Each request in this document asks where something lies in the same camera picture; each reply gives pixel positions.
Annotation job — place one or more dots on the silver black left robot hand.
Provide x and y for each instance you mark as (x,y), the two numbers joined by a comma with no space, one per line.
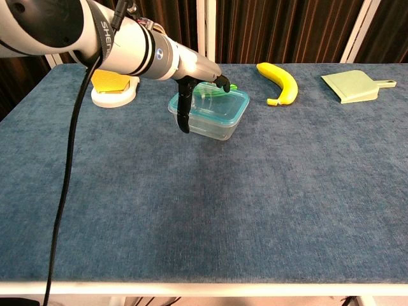
(199,68)

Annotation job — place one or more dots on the translucent blue plastic lid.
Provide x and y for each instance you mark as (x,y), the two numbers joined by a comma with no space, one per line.
(223,106)

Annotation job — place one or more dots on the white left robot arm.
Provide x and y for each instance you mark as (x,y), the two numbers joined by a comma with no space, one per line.
(63,28)

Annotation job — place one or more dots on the orange green snack bag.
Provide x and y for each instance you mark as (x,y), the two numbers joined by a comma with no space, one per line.
(232,86)

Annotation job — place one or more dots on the clear plastic food container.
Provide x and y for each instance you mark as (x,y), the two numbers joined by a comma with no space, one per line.
(210,130)

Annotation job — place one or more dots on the yellow banana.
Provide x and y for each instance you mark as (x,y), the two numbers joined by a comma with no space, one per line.
(287,83)

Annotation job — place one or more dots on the yellow sponge cube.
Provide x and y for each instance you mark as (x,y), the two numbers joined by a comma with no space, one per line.
(108,83)

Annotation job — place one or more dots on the white round plastic base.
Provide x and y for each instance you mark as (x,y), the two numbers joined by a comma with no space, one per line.
(110,99)

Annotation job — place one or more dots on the blue table cloth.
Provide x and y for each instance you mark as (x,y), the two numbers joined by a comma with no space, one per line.
(287,191)

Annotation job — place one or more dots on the pale green dustpan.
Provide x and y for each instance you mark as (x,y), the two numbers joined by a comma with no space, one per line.
(354,86)

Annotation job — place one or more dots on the white frame post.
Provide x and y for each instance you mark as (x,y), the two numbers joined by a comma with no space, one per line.
(206,32)
(360,32)
(54,60)

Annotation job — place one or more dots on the white table frame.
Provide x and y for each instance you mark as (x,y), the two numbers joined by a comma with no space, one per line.
(204,288)

